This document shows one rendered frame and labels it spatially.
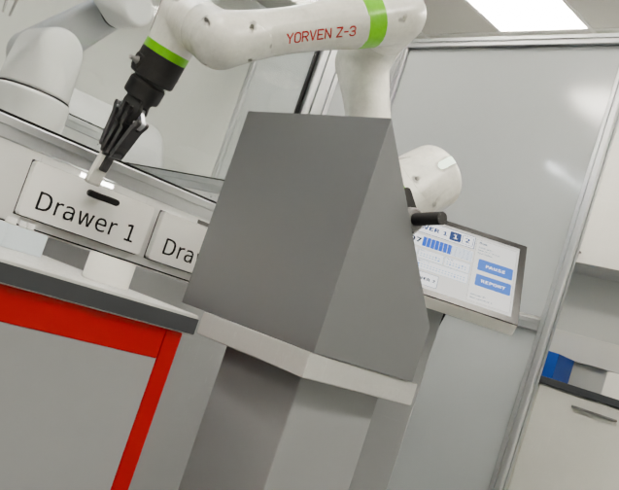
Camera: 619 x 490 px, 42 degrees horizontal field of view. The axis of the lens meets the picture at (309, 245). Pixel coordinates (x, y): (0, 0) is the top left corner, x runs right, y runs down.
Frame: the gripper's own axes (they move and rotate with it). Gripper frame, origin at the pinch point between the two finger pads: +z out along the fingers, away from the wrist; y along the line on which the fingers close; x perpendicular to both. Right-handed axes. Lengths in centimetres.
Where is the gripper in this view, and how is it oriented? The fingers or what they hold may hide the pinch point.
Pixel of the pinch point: (99, 168)
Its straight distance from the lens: 169.5
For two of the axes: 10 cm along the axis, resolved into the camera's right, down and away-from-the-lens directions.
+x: 6.7, 2.8, 6.9
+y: 5.2, 4.8, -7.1
